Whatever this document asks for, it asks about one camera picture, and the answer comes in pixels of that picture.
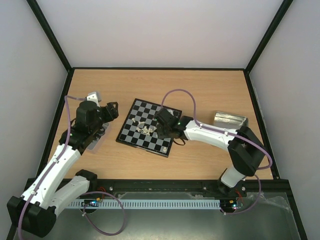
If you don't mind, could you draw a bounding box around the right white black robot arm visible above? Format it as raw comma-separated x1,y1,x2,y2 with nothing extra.
154,108,266,196

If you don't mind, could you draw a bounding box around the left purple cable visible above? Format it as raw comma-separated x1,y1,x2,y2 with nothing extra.
17,95,91,240

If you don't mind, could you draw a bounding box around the light blue cable duct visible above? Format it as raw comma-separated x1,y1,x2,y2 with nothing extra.
67,199,221,210

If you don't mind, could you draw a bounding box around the black aluminium frame rail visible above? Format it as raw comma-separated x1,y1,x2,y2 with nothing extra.
24,177,291,198

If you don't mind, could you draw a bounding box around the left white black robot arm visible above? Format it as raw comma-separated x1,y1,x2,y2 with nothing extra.
7,98,119,239

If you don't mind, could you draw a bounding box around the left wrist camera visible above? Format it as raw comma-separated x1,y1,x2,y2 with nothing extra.
86,91,102,104

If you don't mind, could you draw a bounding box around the black and grey chessboard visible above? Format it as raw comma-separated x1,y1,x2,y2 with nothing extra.
116,98,173,158

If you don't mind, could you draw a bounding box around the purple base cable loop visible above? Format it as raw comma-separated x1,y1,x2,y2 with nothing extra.
81,191,126,235

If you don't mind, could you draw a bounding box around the white chess piece cluster centre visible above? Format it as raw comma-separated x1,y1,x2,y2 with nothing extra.
136,121,157,136

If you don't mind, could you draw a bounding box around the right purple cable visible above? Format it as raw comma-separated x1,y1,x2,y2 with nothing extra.
161,89,273,170

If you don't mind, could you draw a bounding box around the right metal tray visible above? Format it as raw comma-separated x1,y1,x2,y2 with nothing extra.
213,111,249,130

